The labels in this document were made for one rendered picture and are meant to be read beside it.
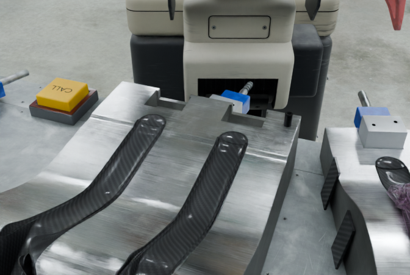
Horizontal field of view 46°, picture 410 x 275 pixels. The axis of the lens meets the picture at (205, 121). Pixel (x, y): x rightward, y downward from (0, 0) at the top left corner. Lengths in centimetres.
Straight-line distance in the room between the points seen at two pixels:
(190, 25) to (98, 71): 161
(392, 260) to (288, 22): 59
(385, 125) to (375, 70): 198
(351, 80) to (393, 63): 31
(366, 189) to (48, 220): 35
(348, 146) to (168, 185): 25
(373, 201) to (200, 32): 55
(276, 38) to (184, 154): 48
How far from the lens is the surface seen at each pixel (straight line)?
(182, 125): 61
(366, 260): 50
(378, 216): 52
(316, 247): 60
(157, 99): 69
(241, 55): 96
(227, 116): 65
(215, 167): 56
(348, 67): 262
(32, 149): 76
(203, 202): 52
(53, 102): 79
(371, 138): 65
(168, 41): 128
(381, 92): 246
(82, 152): 59
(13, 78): 88
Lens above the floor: 125
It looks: 36 degrees down
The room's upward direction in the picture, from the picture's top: straight up
